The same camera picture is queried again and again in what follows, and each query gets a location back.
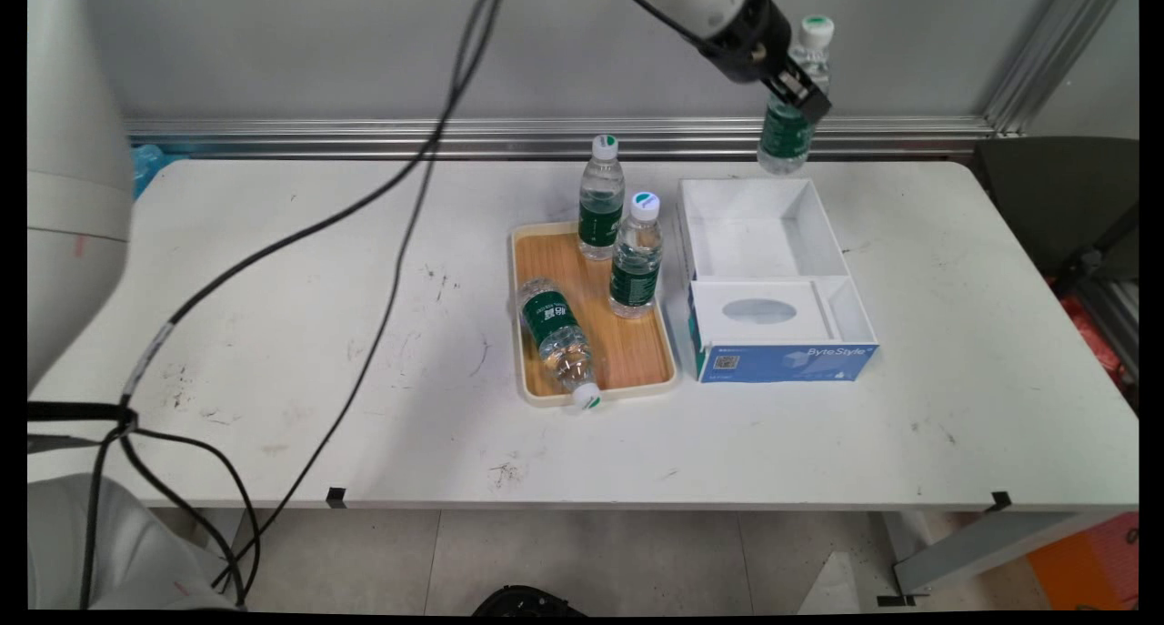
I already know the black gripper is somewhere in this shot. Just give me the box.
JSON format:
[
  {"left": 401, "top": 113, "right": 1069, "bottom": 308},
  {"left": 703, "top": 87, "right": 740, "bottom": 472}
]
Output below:
[{"left": 698, "top": 0, "right": 834, "bottom": 126}]

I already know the green label water bottle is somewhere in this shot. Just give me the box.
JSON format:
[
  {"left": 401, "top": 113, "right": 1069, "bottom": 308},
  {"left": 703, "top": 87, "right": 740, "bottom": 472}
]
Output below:
[
  {"left": 517, "top": 277, "right": 603, "bottom": 412},
  {"left": 607, "top": 191, "right": 664, "bottom": 319},
  {"left": 757, "top": 15, "right": 836, "bottom": 176},
  {"left": 577, "top": 135, "right": 627, "bottom": 262}
]

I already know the open white cardboard box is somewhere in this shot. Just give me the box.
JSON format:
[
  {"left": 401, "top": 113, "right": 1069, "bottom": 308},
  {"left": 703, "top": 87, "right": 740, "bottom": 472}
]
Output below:
[{"left": 676, "top": 177, "right": 851, "bottom": 286}]

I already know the blue and white tissue box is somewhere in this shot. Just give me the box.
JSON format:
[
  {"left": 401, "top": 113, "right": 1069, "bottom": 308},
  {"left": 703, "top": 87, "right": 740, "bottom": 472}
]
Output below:
[{"left": 687, "top": 277, "right": 881, "bottom": 384}]

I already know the bamboo tray with cream rim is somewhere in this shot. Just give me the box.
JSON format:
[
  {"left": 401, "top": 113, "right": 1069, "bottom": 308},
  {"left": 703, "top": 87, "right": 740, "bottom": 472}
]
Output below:
[{"left": 510, "top": 222, "right": 679, "bottom": 409}]

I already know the red bag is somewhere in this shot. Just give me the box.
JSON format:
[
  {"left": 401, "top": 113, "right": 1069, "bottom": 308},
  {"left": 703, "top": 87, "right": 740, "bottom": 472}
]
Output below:
[{"left": 1055, "top": 284, "right": 1133, "bottom": 391}]

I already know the white table leg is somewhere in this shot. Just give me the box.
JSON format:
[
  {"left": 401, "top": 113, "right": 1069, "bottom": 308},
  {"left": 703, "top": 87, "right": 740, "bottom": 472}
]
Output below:
[{"left": 878, "top": 511, "right": 1106, "bottom": 605}]

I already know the orange box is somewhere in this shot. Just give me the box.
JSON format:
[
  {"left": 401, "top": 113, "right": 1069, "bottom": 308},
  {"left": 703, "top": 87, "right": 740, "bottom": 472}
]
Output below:
[{"left": 1028, "top": 513, "right": 1139, "bottom": 610}]

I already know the black round object on floor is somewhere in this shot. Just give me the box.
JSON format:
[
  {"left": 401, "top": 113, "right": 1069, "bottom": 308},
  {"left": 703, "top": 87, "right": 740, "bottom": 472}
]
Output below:
[{"left": 473, "top": 586, "right": 585, "bottom": 617}]

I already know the blue wrapped water bottle pack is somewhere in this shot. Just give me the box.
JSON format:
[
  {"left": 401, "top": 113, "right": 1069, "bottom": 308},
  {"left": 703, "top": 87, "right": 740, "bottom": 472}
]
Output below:
[{"left": 132, "top": 143, "right": 172, "bottom": 200}]

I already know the slanted aluminium post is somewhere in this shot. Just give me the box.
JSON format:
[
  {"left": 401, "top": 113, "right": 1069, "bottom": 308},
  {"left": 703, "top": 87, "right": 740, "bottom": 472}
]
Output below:
[{"left": 982, "top": 0, "right": 1129, "bottom": 137}]

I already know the horizontal aluminium rail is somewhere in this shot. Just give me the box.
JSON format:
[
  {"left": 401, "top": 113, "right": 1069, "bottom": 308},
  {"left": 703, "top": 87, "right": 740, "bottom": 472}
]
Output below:
[{"left": 125, "top": 116, "right": 997, "bottom": 160}]

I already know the long black cable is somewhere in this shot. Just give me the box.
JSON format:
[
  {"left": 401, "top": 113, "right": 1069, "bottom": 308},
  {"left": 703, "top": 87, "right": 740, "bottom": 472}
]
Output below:
[
  {"left": 27, "top": 0, "right": 507, "bottom": 608},
  {"left": 211, "top": 0, "right": 507, "bottom": 591}
]

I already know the black strap on robot base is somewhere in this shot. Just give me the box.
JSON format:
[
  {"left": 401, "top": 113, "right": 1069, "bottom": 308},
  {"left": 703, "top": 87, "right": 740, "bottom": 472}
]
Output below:
[{"left": 27, "top": 401, "right": 139, "bottom": 453}]

